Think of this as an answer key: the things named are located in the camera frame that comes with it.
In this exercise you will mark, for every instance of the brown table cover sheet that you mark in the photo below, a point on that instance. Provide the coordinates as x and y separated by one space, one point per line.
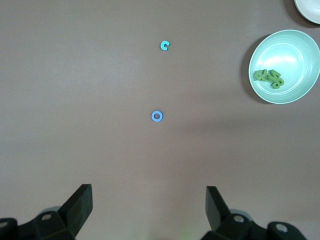
75 75

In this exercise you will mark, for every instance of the green letter U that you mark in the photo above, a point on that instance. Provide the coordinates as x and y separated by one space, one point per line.
259 75

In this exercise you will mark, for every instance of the teal letter C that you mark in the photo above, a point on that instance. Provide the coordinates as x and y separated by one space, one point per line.
162 45

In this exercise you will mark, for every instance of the blue letter O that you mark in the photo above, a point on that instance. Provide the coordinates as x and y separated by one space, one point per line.
153 116

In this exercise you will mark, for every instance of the light green plate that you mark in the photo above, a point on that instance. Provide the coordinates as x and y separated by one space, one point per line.
287 50

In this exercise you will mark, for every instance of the beige plate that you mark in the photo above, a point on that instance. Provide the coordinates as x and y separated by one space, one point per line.
310 10

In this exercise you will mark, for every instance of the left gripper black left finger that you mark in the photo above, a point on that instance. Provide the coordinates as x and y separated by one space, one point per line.
75 210

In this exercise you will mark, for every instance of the green letter P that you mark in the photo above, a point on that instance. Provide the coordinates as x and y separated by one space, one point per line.
268 78

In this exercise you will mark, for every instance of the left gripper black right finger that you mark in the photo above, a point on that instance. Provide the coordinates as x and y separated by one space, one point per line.
217 215

